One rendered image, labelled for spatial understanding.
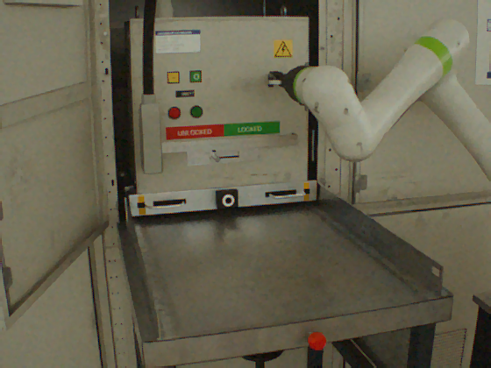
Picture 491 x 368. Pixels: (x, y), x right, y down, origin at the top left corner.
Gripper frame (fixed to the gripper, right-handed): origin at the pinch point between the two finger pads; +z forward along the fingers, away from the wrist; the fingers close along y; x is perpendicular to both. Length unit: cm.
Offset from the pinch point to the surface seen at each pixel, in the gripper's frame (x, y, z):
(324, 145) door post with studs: -20.8, 16.1, 3.9
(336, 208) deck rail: -35.0, 13.5, -11.1
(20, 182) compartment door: -15, -65, -35
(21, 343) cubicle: -71, -76, 2
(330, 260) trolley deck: -38, 0, -39
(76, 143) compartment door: -13, -54, -6
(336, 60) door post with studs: 4.2, 19.2, 3.6
